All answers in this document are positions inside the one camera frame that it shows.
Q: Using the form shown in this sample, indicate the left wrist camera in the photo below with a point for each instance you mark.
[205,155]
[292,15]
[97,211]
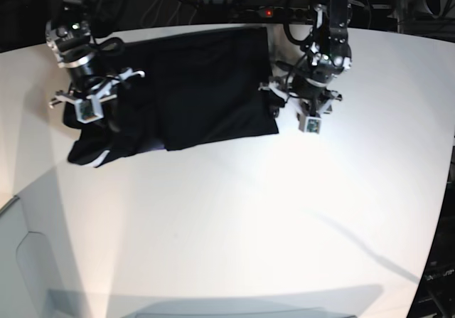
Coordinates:
[310,124]

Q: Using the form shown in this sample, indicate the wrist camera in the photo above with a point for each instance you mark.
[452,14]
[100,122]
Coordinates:
[88,110]
[310,124]

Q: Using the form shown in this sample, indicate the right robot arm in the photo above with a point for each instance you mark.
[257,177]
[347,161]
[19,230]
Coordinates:
[81,44]

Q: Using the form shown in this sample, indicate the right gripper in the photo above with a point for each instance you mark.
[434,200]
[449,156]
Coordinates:
[98,91]

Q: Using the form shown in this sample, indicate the black power strip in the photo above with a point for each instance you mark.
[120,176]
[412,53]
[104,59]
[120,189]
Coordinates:
[278,14]

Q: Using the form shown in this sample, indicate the black T-shirt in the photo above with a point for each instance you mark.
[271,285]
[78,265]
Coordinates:
[198,88]

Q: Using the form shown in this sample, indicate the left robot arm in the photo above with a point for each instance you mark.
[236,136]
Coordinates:
[326,55]

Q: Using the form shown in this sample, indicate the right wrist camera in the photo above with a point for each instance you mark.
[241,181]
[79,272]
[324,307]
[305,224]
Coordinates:
[88,110]

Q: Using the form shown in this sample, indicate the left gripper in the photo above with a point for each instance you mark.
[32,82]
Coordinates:
[304,97]

